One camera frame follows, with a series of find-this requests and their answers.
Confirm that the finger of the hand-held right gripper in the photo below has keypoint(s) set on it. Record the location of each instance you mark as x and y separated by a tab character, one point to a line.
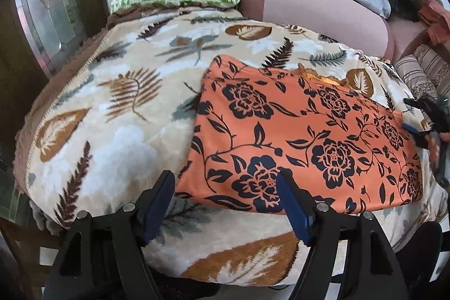
416	133
427	108

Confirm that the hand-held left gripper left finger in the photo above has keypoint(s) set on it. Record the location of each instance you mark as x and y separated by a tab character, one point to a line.
158	205

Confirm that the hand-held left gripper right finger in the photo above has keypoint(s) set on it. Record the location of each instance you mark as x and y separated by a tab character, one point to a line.
293	208

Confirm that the orange floral shirt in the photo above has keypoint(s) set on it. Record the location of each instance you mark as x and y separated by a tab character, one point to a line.
302	145

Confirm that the person's right hand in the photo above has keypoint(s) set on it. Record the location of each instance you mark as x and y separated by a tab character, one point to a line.
437	152

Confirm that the small striped cushion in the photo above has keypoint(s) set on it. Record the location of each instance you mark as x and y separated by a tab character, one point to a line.
416	78

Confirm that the large striped cushion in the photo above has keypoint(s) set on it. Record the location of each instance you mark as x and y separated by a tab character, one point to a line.
437	64

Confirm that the pink bedsheet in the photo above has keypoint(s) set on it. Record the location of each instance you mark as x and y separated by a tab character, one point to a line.
402	36

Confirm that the orange cloth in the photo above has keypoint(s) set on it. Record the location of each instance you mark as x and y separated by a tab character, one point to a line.
437	20

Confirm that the leaf print blanket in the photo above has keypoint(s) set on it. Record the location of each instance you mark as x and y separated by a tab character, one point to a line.
116	117

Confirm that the wooden chair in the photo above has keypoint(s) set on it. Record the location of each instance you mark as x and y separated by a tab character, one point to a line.
21	250

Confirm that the pink bolster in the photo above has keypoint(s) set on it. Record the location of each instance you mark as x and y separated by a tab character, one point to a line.
309	11

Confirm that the wooden stained glass door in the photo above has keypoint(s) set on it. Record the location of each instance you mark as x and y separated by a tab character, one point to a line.
45	4

